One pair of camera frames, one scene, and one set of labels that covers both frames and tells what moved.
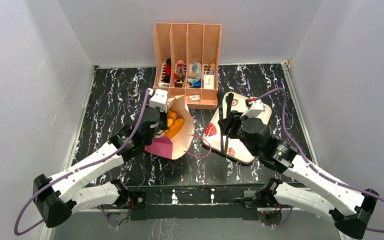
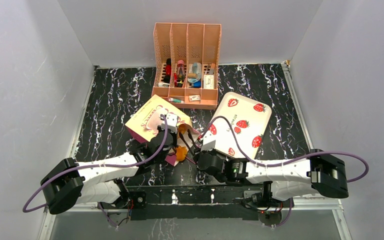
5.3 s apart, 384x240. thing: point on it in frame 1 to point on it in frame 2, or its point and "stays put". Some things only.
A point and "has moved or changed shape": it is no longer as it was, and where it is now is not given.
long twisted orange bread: x=175 y=128 has moved or changed shape
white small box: x=208 y=81 stays put
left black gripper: x=164 y=116 to x=174 y=138
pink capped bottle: x=180 y=73 stays put
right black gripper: x=231 y=120 to x=198 y=151
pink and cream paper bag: x=175 y=147 has moved or changed shape
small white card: x=194 y=97 stays put
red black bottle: x=166 y=78 stays put
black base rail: x=221 y=202 stays put
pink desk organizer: x=186 y=58 stays put
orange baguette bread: x=172 y=116 has moved or changed shape
